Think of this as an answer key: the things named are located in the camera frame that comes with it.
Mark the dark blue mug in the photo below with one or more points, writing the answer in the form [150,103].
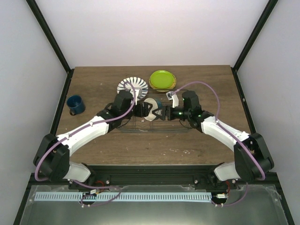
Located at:
[76,105]

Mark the black wire dish rack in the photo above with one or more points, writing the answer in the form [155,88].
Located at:
[141,125]

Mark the white and teal bowl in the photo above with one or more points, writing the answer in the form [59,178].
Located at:
[155,105]

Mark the black aluminium frame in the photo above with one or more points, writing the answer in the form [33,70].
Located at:
[159,174]

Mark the white blue striped plate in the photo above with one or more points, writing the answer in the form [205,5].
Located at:
[136,82]

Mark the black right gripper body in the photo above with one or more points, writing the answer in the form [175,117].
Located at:
[172,116]

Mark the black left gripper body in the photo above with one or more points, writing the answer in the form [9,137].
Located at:
[138,113]

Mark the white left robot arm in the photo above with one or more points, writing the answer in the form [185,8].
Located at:
[52,160]

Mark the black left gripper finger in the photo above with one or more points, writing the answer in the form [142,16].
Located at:
[159,111]
[146,107]
[144,114]

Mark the light blue slotted cable duct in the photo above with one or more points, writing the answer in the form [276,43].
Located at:
[125,197]

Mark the lime green plate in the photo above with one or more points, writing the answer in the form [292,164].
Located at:
[162,79]

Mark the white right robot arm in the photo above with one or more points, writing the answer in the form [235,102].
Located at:
[252,158]

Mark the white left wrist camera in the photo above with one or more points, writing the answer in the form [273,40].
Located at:
[138,94]

